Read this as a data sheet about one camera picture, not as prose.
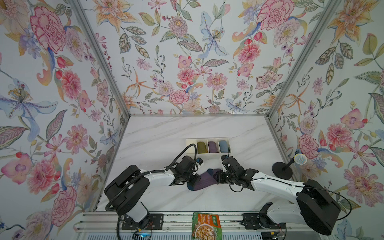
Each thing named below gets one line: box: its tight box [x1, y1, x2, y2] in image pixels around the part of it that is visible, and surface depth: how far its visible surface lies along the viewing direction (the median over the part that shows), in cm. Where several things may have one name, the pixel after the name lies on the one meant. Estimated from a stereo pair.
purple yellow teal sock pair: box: [187, 168, 222, 191], surface depth 88 cm
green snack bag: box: [192, 212, 223, 240], surface depth 73 cm
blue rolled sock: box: [219, 140, 229, 153], surface depth 97 cm
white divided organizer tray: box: [185, 137, 232, 159], surface depth 100 cm
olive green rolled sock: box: [197, 141, 209, 154], surface depth 100 cm
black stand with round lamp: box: [272, 150, 308, 180], surface depth 92 cm
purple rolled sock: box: [208, 141, 219, 153], surface depth 99 cm
